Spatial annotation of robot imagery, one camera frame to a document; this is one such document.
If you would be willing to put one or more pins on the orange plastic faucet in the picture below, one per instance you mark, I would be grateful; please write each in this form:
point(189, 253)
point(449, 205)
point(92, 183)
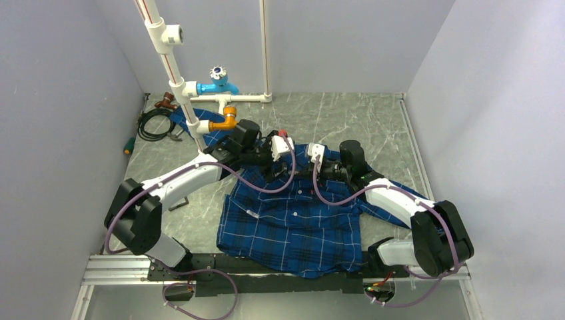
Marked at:
point(229, 122)

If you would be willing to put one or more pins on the black hinged display case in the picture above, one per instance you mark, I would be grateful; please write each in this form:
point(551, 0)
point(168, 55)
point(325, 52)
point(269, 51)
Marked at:
point(182, 203)

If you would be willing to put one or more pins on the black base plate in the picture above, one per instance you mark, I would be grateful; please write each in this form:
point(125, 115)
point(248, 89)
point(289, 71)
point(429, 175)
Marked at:
point(251, 277)

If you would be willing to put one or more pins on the blue plastic faucet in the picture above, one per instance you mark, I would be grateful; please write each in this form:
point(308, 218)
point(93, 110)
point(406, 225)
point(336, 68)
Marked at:
point(220, 83)

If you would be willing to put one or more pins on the white pvc pipe frame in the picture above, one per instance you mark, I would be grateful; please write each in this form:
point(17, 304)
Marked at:
point(165, 37)

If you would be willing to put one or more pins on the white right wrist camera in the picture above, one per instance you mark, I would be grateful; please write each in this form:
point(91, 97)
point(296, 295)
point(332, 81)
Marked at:
point(315, 152)

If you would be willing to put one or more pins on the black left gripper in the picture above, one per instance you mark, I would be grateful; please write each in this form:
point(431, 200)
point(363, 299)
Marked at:
point(266, 170)

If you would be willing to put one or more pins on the blue plaid shirt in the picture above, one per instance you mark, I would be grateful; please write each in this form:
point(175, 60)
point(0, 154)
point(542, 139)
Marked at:
point(284, 226)

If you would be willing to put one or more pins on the green orange handled screwdriver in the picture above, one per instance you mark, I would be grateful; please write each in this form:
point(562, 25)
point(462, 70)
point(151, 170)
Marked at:
point(129, 146)

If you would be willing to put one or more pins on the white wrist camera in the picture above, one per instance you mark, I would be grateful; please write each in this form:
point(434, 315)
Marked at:
point(315, 152)
point(281, 146)

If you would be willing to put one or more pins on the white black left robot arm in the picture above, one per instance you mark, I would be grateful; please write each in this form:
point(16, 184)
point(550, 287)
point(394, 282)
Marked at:
point(136, 212)

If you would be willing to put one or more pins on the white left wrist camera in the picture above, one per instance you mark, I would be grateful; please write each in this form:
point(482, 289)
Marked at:
point(281, 146)

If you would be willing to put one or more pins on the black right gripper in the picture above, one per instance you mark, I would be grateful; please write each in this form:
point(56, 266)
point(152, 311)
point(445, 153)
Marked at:
point(320, 173)

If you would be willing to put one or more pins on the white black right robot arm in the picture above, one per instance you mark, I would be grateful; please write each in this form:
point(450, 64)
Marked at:
point(439, 243)

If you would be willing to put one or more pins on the aluminium rail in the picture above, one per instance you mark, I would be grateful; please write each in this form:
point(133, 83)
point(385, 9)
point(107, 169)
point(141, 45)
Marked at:
point(133, 270)

